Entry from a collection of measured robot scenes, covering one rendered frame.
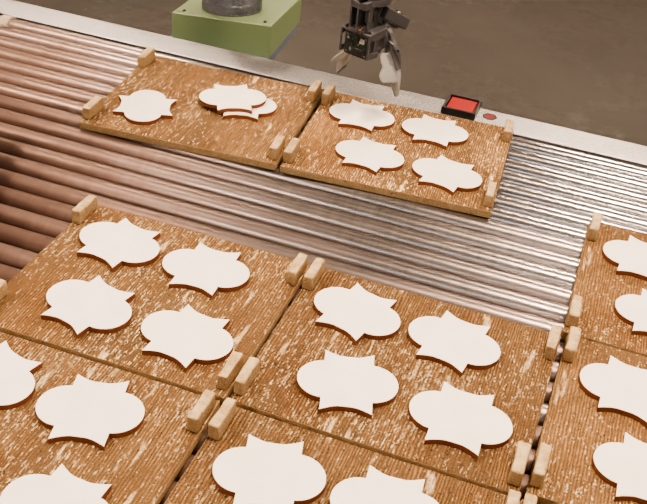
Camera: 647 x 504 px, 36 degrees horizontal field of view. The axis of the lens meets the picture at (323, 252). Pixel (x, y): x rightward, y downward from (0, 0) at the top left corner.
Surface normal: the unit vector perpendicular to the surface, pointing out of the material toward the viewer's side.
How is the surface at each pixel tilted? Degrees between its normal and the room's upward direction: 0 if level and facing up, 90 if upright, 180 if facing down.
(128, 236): 0
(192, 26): 90
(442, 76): 0
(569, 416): 0
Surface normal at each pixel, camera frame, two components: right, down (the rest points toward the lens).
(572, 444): 0.08, -0.81
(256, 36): -0.27, 0.54
